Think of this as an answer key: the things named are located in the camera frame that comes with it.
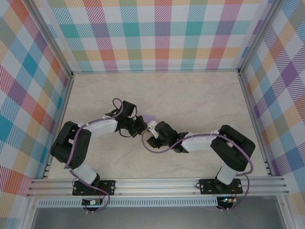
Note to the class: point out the purple paper sheet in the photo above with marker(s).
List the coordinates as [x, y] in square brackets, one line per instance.
[150, 118]

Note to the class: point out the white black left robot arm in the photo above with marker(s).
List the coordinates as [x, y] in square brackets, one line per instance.
[102, 127]

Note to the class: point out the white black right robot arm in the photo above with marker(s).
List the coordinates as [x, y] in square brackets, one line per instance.
[195, 144]

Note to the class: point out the small circuit board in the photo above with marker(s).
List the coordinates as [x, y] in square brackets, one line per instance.
[91, 202]
[227, 200]

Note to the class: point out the aluminium front rail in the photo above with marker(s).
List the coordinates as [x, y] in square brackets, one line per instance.
[155, 187]

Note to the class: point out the aluminium back rail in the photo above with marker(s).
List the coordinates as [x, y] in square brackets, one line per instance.
[155, 71]

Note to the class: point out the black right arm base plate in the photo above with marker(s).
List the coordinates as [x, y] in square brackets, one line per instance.
[207, 187]

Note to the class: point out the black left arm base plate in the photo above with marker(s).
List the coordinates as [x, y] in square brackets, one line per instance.
[109, 187]

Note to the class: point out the aluminium side rail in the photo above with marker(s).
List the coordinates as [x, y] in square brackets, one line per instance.
[256, 124]
[59, 126]

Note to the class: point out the aluminium corner post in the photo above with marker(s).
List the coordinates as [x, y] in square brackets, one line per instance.
[259, 38]
[50, 39]

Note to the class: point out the aluminium lower frame bar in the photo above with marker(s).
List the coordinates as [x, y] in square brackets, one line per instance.
[30, 214]
[284, 214]

